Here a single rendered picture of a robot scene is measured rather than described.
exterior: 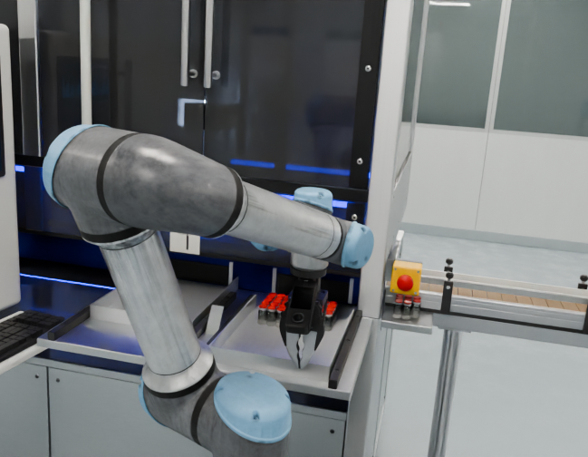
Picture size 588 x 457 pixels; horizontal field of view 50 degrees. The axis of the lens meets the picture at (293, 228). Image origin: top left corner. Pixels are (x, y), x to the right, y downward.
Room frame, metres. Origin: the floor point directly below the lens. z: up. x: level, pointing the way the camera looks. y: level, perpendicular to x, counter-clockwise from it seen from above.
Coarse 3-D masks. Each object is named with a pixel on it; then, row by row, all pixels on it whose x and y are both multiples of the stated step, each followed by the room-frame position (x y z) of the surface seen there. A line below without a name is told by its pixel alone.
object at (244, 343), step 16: (240, 320) 1.43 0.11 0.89; (256, 320) 1.46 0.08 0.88; (336, 320) 1.50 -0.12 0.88; (224, 336) 1.32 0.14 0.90; (240, 336) 1.36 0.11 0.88; (256, 336) 1.37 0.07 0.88; (272, 336) 1.37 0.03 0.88; (336, 336) 1.40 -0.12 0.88; (224, 352) 1.22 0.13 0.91; (240, 352) 1.21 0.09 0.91; (256, 352) 1.29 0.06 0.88; (272, 352) 1.29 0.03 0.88; (320, 352) 1.31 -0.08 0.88; (336, 352) 1.26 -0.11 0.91; (256, 368) 1.21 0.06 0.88; (272, 368) 1.20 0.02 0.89; (288, 368) 1.19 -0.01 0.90; (304, 368) 1.18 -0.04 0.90; (320, 368) 1.18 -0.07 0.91
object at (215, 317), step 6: (216, 306) 1.40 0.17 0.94; (222, 306) 1.40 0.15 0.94; (210, 312) 1.39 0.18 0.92; (216, 312) 1.39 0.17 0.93; (222, 312) 1.39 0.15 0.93; (210, 318) 1.39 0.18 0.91; (216, 318) 1.38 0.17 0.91; (210, 324) 1.38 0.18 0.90; (216, 324) 1.38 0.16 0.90; (210, 330) 1.37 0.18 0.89; (216, 330) 1.37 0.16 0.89; (204, 336) 1.35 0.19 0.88; (210, 336) 1.35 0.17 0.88
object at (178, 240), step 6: (174, 234) 1.64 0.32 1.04; (180, 234) 1.64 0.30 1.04; (186, 234) 1.64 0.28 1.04; (174, 240) 1.64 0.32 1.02; (180, 240) 1.64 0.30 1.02; (186, 240) 1.64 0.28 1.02; (192, 240) 1.63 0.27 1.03; (198, 240) 1.63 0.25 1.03; (174, 246) 1.64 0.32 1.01; (180, 246) 1.64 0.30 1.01; (186, 246) 1.64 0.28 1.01; (192, 246) 1.63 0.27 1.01; (198, 246) 1.63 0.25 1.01; (186, 252) 1.64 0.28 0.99; (192, 252) 1.63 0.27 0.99; (198, 252) 1.63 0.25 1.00
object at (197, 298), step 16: (192, 288) 1.66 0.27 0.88; (208, 288) 1.67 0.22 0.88; (224, 288) 1.67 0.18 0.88; (96, 304) 1.43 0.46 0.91; (112, 304) 1.51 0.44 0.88; (192, 304) 1.54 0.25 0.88; (208, 304) 1.47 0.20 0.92; (112, 320) 1.40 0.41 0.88; (128, 320) 1.39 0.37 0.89; (192, 320) 1.36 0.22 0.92
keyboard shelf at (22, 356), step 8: (16, 312) 1.60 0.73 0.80; (0, 320) 1.54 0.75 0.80; (24, 352) 1.37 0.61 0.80; (32, 352) 1.38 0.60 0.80; (40, 352) 1.41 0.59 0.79; (8, 360) 1.32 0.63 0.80; (16, 360) 1.34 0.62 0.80; (24, 360) 1.36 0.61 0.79; (0, 368) 1.29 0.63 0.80; (8, 368) 1.31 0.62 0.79
